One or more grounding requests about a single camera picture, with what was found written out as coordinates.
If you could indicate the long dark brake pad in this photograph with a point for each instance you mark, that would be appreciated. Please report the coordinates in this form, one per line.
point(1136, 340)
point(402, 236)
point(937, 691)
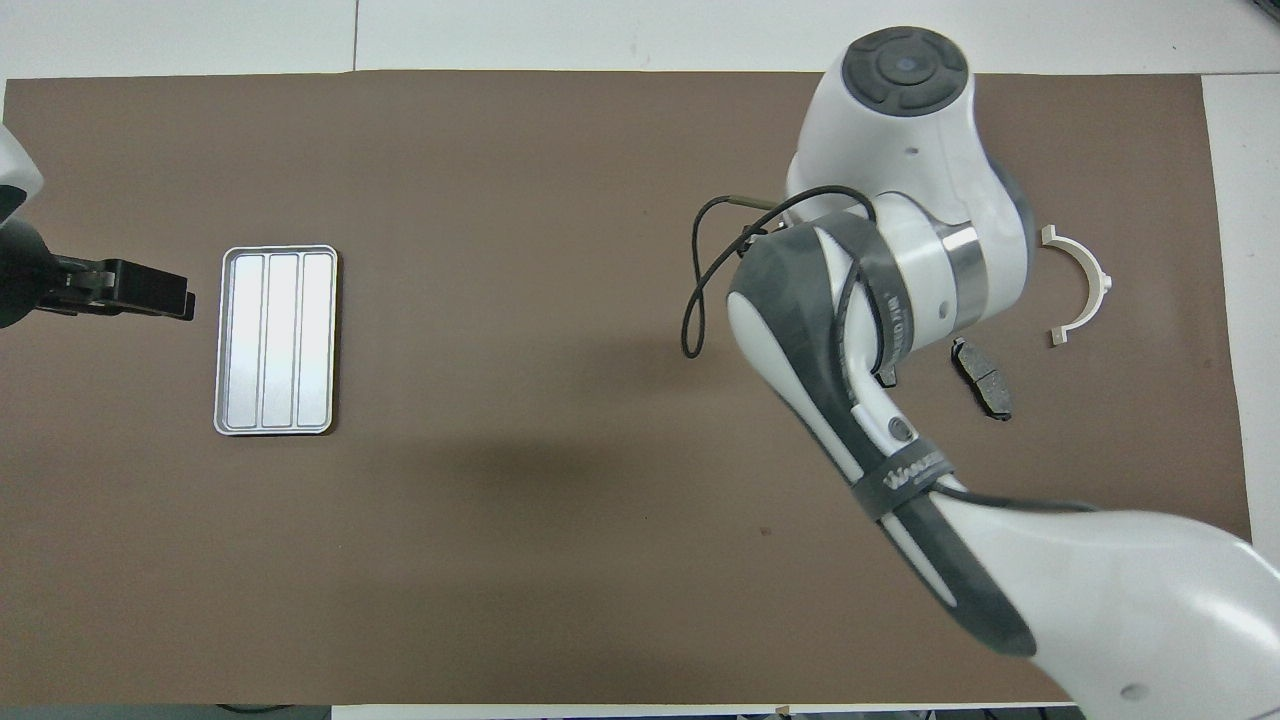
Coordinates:
point(985, 380)

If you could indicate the white curved plastic bracket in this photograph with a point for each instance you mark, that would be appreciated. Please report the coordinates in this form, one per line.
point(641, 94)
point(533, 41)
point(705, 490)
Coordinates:
point(1085, 258)

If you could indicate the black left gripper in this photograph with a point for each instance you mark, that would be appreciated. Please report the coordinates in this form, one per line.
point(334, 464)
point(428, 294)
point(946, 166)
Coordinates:
point(80, 285)

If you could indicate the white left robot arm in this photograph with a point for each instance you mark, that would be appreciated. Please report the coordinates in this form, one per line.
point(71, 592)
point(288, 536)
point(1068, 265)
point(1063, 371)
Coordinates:
point(15, 270)

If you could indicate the brown table mat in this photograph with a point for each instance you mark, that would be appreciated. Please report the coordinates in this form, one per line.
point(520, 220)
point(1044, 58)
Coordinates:
point(500, 300)

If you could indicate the silver metal tray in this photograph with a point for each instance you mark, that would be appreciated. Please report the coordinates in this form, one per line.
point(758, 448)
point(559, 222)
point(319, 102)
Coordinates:
point(280, 340)

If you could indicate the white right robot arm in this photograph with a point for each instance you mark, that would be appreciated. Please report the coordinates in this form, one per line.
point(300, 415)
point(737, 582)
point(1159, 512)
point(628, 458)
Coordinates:
point(1100, 600)

